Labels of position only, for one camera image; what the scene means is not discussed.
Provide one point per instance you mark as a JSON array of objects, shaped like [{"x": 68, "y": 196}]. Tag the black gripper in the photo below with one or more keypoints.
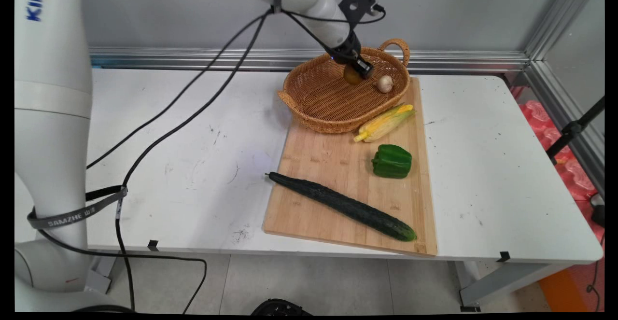
[{"x": 347, "y": 48}]

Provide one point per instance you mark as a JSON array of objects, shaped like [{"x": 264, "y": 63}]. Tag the brown potato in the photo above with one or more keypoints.
[{"x": 350, "y": 76}]

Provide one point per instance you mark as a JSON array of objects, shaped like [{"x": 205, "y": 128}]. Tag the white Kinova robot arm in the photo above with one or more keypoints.
[{"x": 53, "y": 117}]

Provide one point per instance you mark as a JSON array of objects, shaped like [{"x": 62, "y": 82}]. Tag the white garlic bulb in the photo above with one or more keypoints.
[{"x": 385, "y": 84}]

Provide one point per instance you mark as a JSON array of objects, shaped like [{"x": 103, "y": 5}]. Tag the woven wicker basket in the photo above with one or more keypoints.
[{"x": 323, "y": 98}]

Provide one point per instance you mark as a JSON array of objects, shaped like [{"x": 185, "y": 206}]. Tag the corn cob with husk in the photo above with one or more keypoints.
[{"x": 384, "y": 123}]

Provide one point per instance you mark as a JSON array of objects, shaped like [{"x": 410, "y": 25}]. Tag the bamboo cutting board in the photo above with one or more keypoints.
[{"x": 338, "y": 160}]

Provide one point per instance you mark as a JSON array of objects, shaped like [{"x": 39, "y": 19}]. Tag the green bell pepper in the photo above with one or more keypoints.
[{"x": 392, "y": 161}]

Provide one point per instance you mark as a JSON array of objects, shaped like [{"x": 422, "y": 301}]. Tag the long dark green cucumber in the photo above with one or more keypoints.
[{"x": 347, "y": 206}]

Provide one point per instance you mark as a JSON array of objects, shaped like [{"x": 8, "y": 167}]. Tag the black tripod stand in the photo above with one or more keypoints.
[{"x": 572, "y": 129}]

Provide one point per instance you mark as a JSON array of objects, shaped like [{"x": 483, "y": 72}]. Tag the pink bubble wrap sheet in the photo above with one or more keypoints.
[{"x": 569, "y": 175}]

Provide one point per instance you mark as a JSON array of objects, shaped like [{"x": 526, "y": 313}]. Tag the black tape tab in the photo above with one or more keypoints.
[
  {"x": 153, "y": 245},
  {"x": 504, "y": 257}
]

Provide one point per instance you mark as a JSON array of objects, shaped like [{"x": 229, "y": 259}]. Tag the black round object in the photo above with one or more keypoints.
[{"x": 280, "y": 308}]

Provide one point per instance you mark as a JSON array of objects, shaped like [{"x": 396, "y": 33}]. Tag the grey metal table leg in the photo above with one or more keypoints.
[{"x": 502, "y": 281}]

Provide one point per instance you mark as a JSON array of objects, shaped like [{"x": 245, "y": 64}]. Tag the small black device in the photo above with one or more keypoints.
[{"x": 598, "y": 211}]

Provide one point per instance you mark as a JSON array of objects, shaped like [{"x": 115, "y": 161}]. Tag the orange floor block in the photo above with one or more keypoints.
[{"x": 560, "y": 291}]

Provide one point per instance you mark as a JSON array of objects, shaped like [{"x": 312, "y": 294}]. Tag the black wrist camera mount plate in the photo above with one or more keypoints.
[{"x": 358, "y": 7}]

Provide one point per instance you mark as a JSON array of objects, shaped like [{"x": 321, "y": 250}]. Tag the horizontal aluminium frame rail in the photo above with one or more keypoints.
[{"x": 463, "y": 61}]

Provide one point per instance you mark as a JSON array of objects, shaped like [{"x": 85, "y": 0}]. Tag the upright aluminium frame post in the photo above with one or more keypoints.
[{"x": 560, "y": 18}]

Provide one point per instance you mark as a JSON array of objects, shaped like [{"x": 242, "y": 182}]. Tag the slanted aluminium frame rail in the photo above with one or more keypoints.
[{"x": 565, "y": 117}]

